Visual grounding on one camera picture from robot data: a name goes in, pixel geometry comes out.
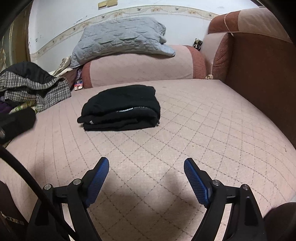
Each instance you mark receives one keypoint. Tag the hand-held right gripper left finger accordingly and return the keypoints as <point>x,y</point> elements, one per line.
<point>97,180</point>

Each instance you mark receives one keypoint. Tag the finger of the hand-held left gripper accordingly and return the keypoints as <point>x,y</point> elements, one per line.
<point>16,122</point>

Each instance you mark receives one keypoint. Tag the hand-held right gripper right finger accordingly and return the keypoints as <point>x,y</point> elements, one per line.
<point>197,183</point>

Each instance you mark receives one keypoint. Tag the black pants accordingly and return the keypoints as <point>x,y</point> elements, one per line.
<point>124,106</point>

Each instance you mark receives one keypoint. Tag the green floral cloth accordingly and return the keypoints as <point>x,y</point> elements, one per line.
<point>22,106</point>

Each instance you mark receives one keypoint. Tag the purple cloth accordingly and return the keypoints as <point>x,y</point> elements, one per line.
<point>4,107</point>

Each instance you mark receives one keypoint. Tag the houndstooth coat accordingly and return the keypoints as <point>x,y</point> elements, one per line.
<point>50,92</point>

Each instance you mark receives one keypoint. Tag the black jacket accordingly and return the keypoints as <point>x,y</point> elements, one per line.
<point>27,71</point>

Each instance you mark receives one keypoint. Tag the pink quilted sofa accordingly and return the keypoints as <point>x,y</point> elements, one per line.
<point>185,120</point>

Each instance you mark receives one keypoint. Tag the colourful printed packet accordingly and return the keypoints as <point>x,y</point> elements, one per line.
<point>78,85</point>

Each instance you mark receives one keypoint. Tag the beige cloth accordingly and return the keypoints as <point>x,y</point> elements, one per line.
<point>63,66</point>

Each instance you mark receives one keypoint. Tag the wooden door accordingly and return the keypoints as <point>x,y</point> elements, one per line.
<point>13,34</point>

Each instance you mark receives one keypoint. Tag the person's printed dark garment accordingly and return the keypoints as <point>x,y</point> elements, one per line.
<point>11,215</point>

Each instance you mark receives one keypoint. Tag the grey knitted pillow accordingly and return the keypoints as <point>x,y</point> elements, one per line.
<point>120,37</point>

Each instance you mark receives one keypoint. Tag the small dark ornament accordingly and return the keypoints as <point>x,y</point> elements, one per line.
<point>197,44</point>

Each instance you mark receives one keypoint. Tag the yellowed wall switch plate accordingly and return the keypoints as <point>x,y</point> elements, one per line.
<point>112,2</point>
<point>102,5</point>

